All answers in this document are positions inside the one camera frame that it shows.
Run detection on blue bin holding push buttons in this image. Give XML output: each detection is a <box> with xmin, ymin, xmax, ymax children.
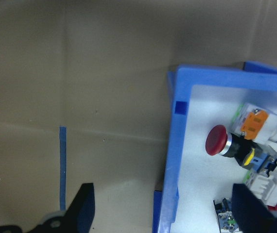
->
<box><xmin>152</xmin><ymin>60</ymin><xmax>277</xmax><ymax>233</ymax></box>

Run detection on white block metal-head push button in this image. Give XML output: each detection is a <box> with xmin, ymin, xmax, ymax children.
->
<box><xmin>242</xmin><ymin>171</ymin><xmax>277</xmax><ymax>211</ymax></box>

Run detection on red mushroom push button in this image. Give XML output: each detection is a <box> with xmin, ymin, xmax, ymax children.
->
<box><xmin>205</xmin><ymin>124</ymin><xmax>277</xmax><ymax>174</ymax></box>

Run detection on orange block push button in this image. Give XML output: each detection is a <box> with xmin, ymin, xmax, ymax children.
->
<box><xmin>230</xmin><ymin>101</ymin><xmax>277</xmax><ymax>146</ymax></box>

